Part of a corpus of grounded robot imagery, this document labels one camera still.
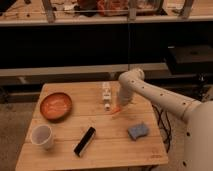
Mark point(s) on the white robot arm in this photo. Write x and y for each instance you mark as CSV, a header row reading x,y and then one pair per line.
x,y
198,142

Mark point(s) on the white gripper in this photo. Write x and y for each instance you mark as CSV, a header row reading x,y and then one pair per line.
x,y
124,96

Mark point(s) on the orange bowl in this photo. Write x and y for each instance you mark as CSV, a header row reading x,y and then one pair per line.
x,y
55,106

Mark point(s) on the small orange pepper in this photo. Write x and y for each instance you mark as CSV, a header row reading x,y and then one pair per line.
x,y
116,109

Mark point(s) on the white bottle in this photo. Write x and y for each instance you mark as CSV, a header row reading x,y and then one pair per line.
x,y
106,95

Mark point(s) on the black whiteboard eraser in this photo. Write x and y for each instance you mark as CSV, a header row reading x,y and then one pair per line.
x,y
81,146

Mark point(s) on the white cup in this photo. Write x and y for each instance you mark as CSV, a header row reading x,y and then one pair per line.
x,y
42,136

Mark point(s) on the black box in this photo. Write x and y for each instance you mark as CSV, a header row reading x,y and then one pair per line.
x,y
195,59

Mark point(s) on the wooden table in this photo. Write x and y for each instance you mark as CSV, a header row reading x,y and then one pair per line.
x,y
111,146

